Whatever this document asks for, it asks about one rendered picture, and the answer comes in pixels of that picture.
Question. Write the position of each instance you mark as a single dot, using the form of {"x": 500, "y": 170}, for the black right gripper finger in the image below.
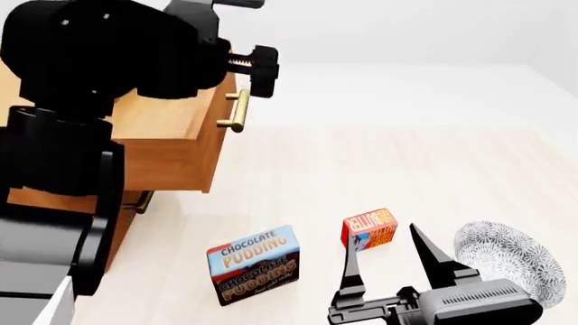
{"x": 433, "y": 260}
{"x": 352, "y": 271}

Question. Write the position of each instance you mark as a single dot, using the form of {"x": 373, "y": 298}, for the wooden cabinet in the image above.
{"x": 58, "y": 206}

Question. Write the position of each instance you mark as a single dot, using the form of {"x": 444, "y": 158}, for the grey white robot torso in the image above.
{"x": 27, "y": 298}

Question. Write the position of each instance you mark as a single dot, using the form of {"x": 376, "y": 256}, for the white patterned bowl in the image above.
{"x": 515, "y": 257}

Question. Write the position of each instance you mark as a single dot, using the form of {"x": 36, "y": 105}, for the chocolate pudding box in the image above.
{"x": 255, "y": 265}

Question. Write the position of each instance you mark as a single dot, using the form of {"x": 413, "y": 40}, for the red orange butter box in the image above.
{"x": 372, "y": 230}

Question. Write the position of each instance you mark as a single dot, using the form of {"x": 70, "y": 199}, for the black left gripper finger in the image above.
{"x": 239, "y": 3}
{"x": 265, "y": 71}

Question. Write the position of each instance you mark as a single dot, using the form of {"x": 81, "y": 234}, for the wooden open drawer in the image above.
{"x": 176, "y": 149}

